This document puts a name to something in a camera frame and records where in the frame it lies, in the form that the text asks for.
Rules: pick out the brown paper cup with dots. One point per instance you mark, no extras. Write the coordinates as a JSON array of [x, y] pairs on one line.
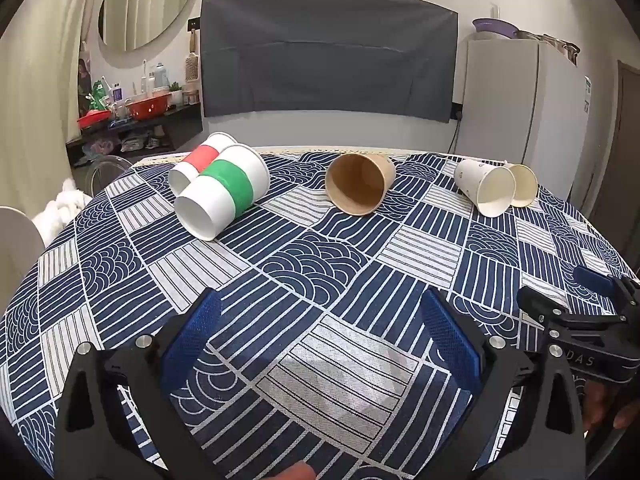
[[360, 180]]

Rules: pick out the dark door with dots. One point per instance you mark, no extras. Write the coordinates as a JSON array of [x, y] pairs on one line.
[[627, 160]]

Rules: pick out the white fluffy blanket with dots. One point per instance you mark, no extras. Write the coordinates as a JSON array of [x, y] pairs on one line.
[[60, 210]]

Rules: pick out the white paper cup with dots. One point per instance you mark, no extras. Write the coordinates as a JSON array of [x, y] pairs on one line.
[[480, 180]]

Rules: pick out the white cup with red band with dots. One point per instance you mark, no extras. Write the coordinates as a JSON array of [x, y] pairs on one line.
[[200, 157]]

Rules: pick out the television under grey cloth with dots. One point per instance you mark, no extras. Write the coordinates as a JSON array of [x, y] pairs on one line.
[[325, 50]]

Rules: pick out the cream paper cup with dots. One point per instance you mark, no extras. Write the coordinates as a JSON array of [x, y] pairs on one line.
[[526, 185]]

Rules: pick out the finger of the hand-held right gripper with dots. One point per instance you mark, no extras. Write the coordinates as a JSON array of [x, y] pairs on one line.
[[592, 280], [542, 305]]

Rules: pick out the red dotted bowl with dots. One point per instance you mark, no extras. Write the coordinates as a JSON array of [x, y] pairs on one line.
[[147, 109]]

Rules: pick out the white chair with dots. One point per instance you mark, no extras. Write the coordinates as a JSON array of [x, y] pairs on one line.
[[17, 255]]

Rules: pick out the round wall mirror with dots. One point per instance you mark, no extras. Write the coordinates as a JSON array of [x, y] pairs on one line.
[[145, 5]]

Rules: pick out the white bottle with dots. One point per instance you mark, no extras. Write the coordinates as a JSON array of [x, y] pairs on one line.
[[160, 76]]

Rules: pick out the white refrigerator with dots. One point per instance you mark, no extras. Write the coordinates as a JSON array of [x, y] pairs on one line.
[[500, 100]]

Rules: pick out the white cup with green band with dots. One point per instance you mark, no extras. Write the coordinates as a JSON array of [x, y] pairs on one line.
[[225, 185]]

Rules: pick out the cream curtain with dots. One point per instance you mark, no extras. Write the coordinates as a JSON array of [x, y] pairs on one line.
[[40, 85]]

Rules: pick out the purple basin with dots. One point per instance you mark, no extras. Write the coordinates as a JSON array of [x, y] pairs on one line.
[[492, 27]]

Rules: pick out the green bag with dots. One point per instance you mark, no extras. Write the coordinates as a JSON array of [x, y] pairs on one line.
[[99, 95]]

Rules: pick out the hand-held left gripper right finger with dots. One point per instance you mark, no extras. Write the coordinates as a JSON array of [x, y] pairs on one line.
[[450, 340]]

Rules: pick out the black shelf unit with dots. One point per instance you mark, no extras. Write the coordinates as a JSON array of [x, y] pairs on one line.
[[185, 125]]

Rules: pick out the blue patterned tablecloth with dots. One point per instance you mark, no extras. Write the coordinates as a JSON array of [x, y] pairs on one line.
[[320, 270]]

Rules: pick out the person's right hand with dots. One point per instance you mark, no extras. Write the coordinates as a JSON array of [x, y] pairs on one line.
[[605, 407]]

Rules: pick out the small potted plant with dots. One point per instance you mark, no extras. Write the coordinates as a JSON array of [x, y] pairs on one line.
[[175, 94]]

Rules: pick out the person's left hand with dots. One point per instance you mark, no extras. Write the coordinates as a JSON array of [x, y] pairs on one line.
[[297, 472]]

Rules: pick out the red basin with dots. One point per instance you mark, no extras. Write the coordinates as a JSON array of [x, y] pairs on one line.
[[92, 121]]

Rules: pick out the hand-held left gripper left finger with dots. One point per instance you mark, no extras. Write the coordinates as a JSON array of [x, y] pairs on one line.
[[192, 335]]

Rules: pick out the transparent chair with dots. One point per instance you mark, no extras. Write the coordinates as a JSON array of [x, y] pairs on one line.
[[107, 175]]

